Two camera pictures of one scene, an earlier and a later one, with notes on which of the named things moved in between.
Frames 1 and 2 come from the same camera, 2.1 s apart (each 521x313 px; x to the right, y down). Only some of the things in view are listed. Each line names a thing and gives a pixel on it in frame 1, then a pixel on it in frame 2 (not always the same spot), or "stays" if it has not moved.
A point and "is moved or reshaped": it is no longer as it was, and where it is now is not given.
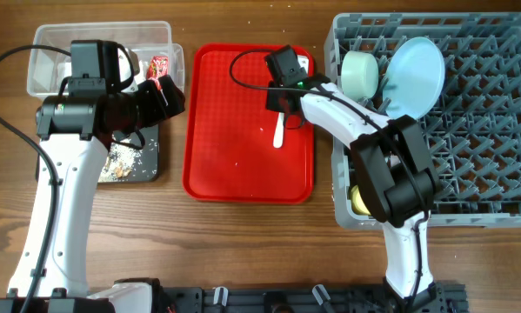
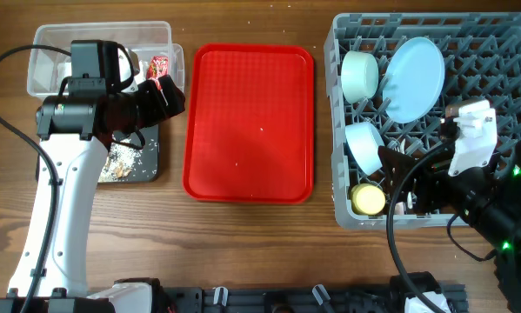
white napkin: x=63 y=70 stays
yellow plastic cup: x=358 y=204 stays
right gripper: x=277 y=100 → x=399 y=161
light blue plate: x=414 y=78 stays
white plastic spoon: x=277 y=141 is moved or reshaped
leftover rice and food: x=119 y=163 stays
